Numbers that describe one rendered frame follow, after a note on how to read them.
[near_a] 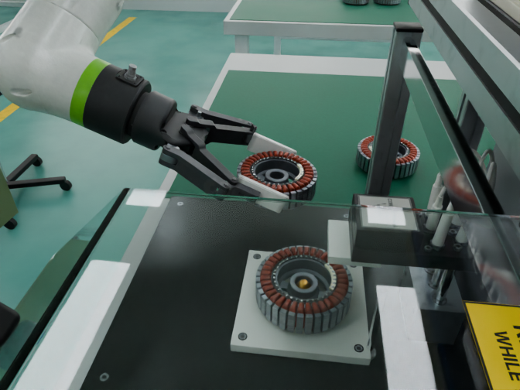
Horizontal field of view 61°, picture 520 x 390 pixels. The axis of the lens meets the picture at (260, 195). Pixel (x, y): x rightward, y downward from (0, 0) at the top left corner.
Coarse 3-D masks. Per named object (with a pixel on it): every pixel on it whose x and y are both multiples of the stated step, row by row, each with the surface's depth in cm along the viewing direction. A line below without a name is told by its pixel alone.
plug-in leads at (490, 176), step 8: (488, 152) 41; (480, 160) 42; (496, 168) 41; (440, 176) 44; (488, 176) 40; (440, 184) 45; (432, 192) 45; (440, 192) 42; (432, 200) 46; (440, 200) 42; (432, 208) 44; (440, 208) 43; (448, 208) 41
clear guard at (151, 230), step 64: (128, 192) 23; (64, 256) 23; (128, 256) 19; (192, 256) 19; (256, 256) 19; (320, 256) 19; (384, 256) 19; (448, 256) 19; (512, 256) 19; (64, 320) 16; (128, 320) 16; (192, 320) 16; (256, 320) 16; (320, 320) 16; (384, 320) 16; (448, 320) 16; (0, 384) 14; (64, 384) 14; (128, 384) 14; (192, 384) 14; (256, 384) 14; (320, 384) 14; (384, 384) 14; (448, 384) 14
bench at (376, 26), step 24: (240, 0) 192; (264, 0) 191; (288, 0) 191; (312, 0) 191; (336, 0) 191; (240, 24) 165; (264, 24) 164; (288, 24) 163; (312, 24) 162; (336, 24) 162; (360, 24) 162; (384, 24) 161; (240, 48) 174
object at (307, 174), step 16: (256, 160) 64; (272, 160) 64; (288, 160) 64; (304, 160) 64; (256, 176) 60; (272, 176) 63; (288, 176) 62; (304, 176) 61; (288, 192) 58; (304, 192) 59
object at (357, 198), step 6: (354, 198) 47; (360, 198) 46; (366, 198) 46; (372, 198) 46; (378, 198) 46; (384, 198) 46; (390, 198) 46; (396, 198) 46; (402, 198) 46; (408, 198) 46; (366, 204) 46; (372, 204) 46; (378, 204) 46; (384, 204) 46; (390, 204) 46; (396, 204) 46; (402, 204) 46; (408, 204) 46; (414, 204) 46
